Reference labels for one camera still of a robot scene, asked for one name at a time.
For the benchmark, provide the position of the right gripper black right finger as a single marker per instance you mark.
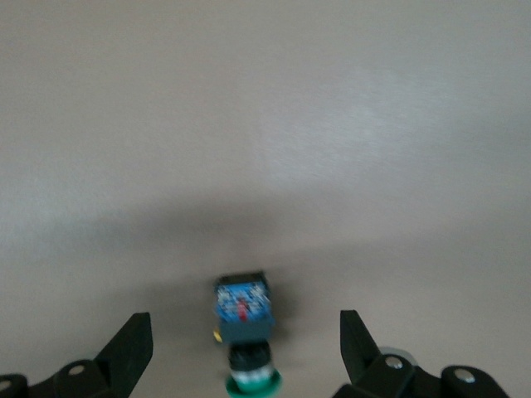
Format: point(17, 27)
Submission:
point(361, 360)

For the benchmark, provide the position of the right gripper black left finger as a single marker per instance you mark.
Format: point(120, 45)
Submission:
point(124, 356)

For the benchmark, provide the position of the green push button switch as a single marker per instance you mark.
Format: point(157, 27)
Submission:
point(242, 307)

